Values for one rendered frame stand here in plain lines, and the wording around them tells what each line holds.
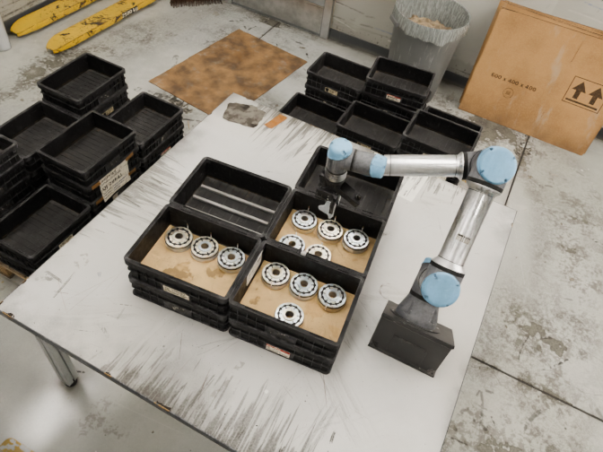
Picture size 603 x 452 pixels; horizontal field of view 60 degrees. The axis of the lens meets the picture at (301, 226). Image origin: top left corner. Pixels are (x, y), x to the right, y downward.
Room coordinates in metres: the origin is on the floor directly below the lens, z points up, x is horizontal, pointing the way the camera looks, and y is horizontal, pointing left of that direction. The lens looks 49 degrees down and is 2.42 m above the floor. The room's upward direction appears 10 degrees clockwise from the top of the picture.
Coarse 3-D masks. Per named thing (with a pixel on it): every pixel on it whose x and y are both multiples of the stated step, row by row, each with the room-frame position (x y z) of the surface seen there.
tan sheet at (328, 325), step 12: (264, 264) 1.16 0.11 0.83; (252, 288) 1.04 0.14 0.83; (264, 288) 1.05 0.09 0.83; (288, 288) 1.07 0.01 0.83; (252, 300) 0.99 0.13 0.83; (264, 300) 1.00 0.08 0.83; (276, 300) 1.01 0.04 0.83; (288, 300) 1.02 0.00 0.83; (300, 300) 1.02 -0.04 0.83; (312, 300) 1.03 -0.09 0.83; (348, 300) 1.06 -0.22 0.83; (264, 312) 0.95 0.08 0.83; (312, 312) 0.99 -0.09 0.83; (324, 312) 0.99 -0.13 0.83; (336, 312) 1.00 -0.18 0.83; (312, 324) 0.94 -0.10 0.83; (324, 324) 0.95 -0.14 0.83; (336, 324) 0.96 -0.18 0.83; (324, 336) 0.90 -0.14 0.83; (336, 336) 0.91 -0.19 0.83
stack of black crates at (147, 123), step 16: (144, 96) 2.50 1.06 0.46; (128, 112) 2.37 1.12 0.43; (144, 112) 2.45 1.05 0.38; (160, 112) 2.46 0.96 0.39; (176, 112) 2.42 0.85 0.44; (144, 128) 2.31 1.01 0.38; (160, 128) 2.21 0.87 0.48; (176, 128) 2.35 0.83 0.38; (144, 144) 2.08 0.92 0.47; (160, 144) 2.19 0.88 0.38; (144, 160) 2.06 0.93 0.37
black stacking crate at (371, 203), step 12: (324, 156) 1.76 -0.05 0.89; (312, 168) 1.69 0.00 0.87; (312, 180) 1.65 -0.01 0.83; (348, 180) 1.69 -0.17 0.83; (360, 180) 1.70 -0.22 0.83; (372, 180) 1.70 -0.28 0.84; (384, 180) 1.69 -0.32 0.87; (396, 180) 1.68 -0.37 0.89; (360, 192) 1.63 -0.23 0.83; (372, 192) 1.64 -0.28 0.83; (384, 192) 1.66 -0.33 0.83; (360, 204) 1.56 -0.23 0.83; (372, 204) 1.57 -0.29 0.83; (384, 204) 1.58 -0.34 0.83; (384, 216) 1.51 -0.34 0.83
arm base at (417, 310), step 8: (408, 296) 1.06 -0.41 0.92; (416, 296) 1.05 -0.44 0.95; (400, 304) 1.04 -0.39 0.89; (408, 304) 1.03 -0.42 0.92; (416, 304) 1.02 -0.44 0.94; (424, 304) 1.02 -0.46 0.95; (400, 312) 1.01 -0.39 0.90; (408, 312) 1.00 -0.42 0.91; (416, 312) 1.00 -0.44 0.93; (424, 312) 1.00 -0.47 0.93; (432, 312) 1.01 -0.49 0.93; (408, 320) 0.97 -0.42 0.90; (416, 320) 0.97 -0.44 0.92; (424, 320) 0.98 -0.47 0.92; (432, 320) 1.00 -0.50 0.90; (432, 328) 0.97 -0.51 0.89
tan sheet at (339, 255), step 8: (288, 216) 1.42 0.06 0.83; (288, 224) 1.37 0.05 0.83; (280, 232) 1.32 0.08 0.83; (288, 232) 1.33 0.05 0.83; (312, 232) 1.35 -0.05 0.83; (344, 232) 1.38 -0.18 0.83; (304, 240) 1.30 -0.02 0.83; (312, 240) 1.31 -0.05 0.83; (320, 240) 1.32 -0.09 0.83; (328, 248) 1.29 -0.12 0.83; (336, 248) 1.29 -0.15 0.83; (344, 248) 1.30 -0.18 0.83; (368, 248) 1.32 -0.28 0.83; (336, 256) 1.25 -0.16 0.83; (344, 256) 1.26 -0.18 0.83; (352, 256) 1.27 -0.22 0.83; (360, 256) 1.27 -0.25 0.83; (368, 256) 1.28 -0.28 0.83; (344, 264) 1.22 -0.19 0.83; (352, 264) 1.23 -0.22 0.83; (360, 264) 1.24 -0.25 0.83; (360, 272) 1.20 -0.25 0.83
